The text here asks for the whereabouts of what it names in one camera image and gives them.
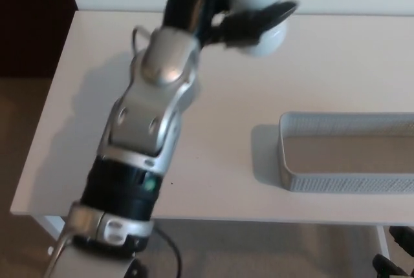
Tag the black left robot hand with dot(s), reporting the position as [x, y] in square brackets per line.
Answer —
[246, 26]

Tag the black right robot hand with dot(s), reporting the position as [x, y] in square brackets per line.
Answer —
[402, 265]

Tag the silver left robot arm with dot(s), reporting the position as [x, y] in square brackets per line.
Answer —
[139, 113]

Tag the grey perforated plastic basket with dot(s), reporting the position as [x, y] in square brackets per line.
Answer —
[352, 184]

